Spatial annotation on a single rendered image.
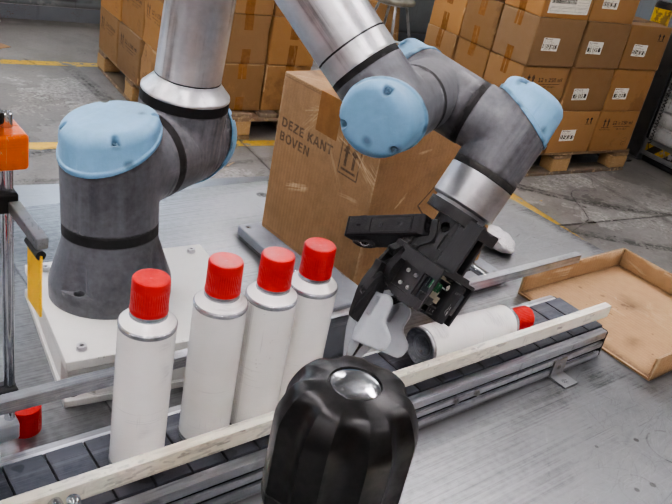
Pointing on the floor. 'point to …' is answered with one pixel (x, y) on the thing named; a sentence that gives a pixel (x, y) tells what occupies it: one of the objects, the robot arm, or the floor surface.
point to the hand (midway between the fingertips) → (349, 348)
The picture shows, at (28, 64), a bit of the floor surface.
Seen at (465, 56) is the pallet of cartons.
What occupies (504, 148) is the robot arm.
